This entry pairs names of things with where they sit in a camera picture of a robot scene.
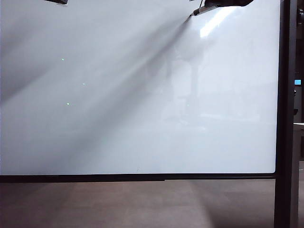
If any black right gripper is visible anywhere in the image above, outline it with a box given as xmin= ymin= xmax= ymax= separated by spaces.
xmin=204 ymin=0 xmax=255 ymax=8

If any white marker pen black label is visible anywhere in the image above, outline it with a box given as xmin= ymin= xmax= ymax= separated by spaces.
xmin=190 ymin=6 xmax=216 ymax=16

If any white glass board black frame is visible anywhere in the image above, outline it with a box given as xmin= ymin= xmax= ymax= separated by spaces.
xmin=0 ymin=0 xmax=282 ymax=183

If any black board stand post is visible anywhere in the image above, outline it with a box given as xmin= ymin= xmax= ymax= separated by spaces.
xmin=273 ymin=0 xmax=299 ymax=228

